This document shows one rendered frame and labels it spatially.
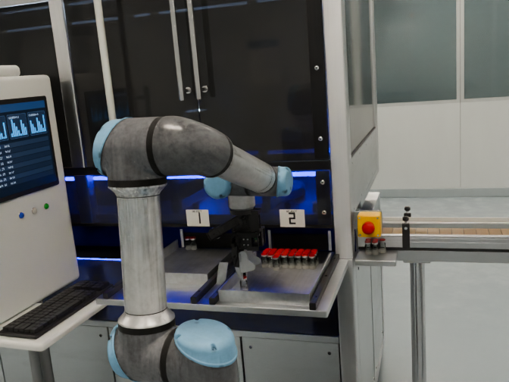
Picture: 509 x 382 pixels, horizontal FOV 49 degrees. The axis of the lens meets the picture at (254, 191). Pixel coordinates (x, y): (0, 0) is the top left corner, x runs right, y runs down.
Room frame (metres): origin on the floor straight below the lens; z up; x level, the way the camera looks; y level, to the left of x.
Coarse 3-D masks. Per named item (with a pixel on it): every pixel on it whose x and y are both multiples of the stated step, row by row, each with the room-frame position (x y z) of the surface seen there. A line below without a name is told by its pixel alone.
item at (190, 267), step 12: (168, 252) 1.94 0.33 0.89; (180, 252) 1.96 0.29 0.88; (192, 252) 1.94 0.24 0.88; (204, 252) 1.93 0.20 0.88; (216, 252) 1.92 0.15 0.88; (228, 252) 1.91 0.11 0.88; (168, 264) 1.84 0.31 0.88; (180, 264) 1.83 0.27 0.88; (192, 264) 1.82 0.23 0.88; (204, 264) 1.81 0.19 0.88; (216, 264) 1.80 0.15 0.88; (168, 276) 1.66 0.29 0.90; (180, 276) 1.65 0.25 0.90; (192, 276) 1.63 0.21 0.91; (204, 276) 1.62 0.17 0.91
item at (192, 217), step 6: (186, 210) 1.92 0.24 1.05; (192, 210) 1.91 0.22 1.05; (198, 210) 1.90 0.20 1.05; (204, 210) 1.90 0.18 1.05; (186, 216) 1.92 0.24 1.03; (192, 216) 1.91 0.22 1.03; (204, 216) 1.90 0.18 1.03; (192, 222) 1.91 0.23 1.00; (198, 222) 1.90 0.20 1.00; (204, 222) 1.90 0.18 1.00
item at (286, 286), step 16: (256, 272) 1.69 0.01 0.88; (272, 272) 1.68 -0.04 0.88; (288, 272) 1.67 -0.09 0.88; (304, 272) 1.65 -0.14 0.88; (320, 272) 1.56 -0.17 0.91; (224, 288) 1.52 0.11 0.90; (256, 288) 1.55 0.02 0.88; (272, 288) 1.54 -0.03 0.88; (288, 288) 1.53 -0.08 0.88; (304, 288) 1.52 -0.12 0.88; (272, 304) 1.43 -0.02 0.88; (288, 304) 1.42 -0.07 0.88; (304, 304) 1.41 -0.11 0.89
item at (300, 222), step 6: (282, 210) 1.81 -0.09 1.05; (288, 210) 1.80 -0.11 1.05; (294, 210) 1.80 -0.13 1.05; (300, 210) 1.79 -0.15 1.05; (282, 216) 1.81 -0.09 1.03; (288, 216) 1.80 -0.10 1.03; (300, 216) 1.79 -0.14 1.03; (282, 222) 1.81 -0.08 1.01; (288, 222) 1.80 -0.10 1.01; (294, 222) 1.80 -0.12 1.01; (300, 222) 1.79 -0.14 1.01
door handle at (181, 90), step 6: (174, 0) 1.85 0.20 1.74; (174, 6) 1.85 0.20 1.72; (174, 12) 1.85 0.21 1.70; (174, 18) 1.85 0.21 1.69; (174, 24) 1.84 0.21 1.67; (174, 30) 1.84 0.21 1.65; (174, 36) 1.84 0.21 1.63; (174, 42) 1.85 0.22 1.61; (174, 48) 1.85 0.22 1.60; (174, 54) 1.85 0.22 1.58; (180, 60) 1.85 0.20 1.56; (180, 66) 1.85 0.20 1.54; (180, 72) 1.85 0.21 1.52; (180, 78) 1.85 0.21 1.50; (180, 84) 1.84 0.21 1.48; (180, 90) 1.84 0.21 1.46; (186, 90) 1.88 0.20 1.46; (180, 96) 1.84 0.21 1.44
